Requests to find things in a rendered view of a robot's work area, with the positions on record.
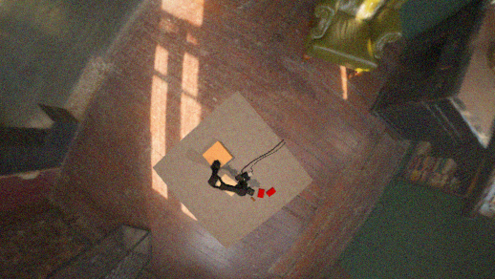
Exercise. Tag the beige flat square panel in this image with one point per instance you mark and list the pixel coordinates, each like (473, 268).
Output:
(229, 181)

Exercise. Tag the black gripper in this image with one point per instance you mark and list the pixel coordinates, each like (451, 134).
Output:
(242, 180)

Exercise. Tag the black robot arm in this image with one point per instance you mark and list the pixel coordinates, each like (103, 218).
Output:
(240, 189)

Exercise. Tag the red flat block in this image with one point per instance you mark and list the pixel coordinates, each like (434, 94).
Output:
(270, 192)
(261, 193)

